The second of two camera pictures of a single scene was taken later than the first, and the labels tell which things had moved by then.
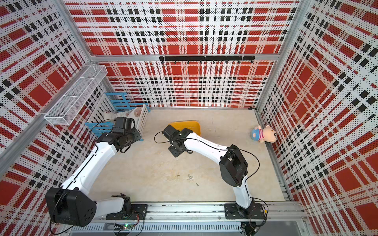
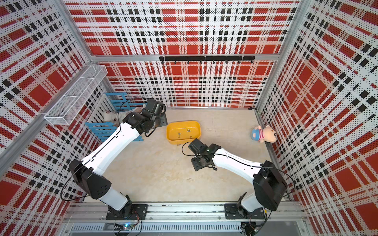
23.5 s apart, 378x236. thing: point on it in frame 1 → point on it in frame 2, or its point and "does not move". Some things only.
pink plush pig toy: x=267 y=134 does not move
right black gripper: x=175 y=150 → x=195 y=166
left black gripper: x=137 y=135 → x=163 y=121
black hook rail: x=201 y=58 does not move
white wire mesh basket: x=65 y=109 does not move
